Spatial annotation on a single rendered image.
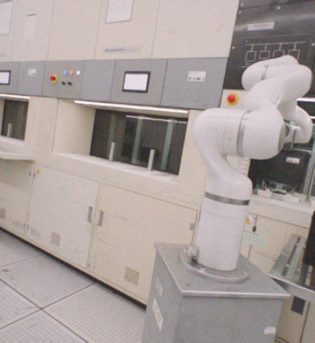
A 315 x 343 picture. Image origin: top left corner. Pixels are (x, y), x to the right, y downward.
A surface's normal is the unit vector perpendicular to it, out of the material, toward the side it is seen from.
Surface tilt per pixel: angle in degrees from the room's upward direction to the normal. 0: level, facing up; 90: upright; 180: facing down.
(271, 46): 90
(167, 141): 90
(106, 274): 90
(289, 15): 90
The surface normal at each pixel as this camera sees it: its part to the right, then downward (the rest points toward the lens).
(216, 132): -0.51, 0.19
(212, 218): -0.68, -0.04
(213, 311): 0.22, 0.14
